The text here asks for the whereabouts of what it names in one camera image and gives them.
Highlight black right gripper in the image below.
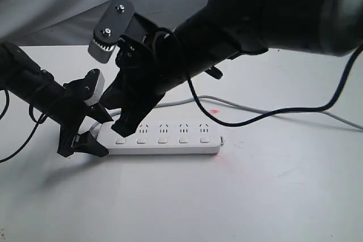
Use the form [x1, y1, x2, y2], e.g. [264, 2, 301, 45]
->
[100, 13, 180, 137]

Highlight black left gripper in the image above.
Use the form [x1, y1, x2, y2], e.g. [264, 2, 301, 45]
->
[42, 76, 113, 157]

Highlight white five-outlet power strip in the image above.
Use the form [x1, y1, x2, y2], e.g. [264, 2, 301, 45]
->
[96, 121, 224, 156]

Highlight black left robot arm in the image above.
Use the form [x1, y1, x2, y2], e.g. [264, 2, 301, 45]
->
[1, 42, 112, 158]

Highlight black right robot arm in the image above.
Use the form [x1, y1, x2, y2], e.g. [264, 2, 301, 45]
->
[94, 0, 362, 137]

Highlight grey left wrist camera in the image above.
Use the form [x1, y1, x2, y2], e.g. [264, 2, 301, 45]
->
[83, 69, 105, 106]

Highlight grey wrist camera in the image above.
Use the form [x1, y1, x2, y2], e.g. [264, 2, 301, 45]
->
[83, 69, 105, 106]
[88, 0, 135, 63]

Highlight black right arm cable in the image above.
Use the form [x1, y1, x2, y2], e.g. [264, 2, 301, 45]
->
[153, 28, 363, 126]

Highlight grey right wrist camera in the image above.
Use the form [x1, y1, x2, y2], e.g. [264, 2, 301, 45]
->
[88, 0, 135, 63]

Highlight grey power cable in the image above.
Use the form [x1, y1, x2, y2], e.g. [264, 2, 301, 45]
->
[107, 95, 363, 133]

